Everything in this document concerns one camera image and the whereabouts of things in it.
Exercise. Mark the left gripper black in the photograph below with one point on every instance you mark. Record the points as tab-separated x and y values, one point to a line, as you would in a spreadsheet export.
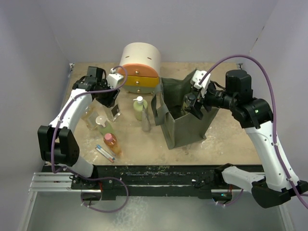
109	102

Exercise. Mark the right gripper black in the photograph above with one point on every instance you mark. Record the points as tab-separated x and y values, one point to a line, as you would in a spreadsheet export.
205	100

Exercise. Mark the clear square bottle black label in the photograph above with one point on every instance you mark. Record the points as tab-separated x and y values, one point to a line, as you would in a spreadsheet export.
112	112

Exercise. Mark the green canvas bag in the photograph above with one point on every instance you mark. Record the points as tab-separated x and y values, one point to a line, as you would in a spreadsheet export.
179	128

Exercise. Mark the green pump lotion bottle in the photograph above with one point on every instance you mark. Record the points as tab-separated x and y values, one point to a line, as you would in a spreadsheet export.
138	105

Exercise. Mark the clear square bottle front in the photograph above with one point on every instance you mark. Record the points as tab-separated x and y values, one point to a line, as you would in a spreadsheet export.
188	105

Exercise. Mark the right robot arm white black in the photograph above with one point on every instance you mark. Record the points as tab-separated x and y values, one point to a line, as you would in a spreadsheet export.
279	182

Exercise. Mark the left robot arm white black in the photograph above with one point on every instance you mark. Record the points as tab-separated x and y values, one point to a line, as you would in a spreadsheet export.
57	143

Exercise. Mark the amber bottle white cap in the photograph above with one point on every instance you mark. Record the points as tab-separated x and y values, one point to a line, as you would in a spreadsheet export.
89	117

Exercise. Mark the green bottle white flip cap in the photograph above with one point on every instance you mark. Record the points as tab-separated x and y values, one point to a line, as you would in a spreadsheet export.
104	126

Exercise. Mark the orange bottle pink cap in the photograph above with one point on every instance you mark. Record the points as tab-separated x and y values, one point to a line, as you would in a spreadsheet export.
111	142

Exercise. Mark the clear conical tube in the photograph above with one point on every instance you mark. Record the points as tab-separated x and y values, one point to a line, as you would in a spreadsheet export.
145	122

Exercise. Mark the round-top mini drawer cabinet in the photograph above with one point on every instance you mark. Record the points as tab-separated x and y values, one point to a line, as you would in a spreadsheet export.
142	62

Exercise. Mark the blue capped pen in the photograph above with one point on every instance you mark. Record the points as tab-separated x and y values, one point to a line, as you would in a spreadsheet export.
103	150

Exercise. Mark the red tipped pen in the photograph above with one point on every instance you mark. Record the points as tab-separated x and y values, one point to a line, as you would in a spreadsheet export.
106	155

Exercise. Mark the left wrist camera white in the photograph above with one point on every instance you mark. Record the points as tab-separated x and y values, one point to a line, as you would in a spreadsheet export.
114	79

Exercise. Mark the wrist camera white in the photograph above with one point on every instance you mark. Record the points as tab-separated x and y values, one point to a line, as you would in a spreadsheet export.
200	81
114	79

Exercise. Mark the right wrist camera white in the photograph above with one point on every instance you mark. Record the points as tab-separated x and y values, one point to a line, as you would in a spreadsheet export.
200	81

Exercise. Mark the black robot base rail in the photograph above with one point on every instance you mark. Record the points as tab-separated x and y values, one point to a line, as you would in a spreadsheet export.
156	181

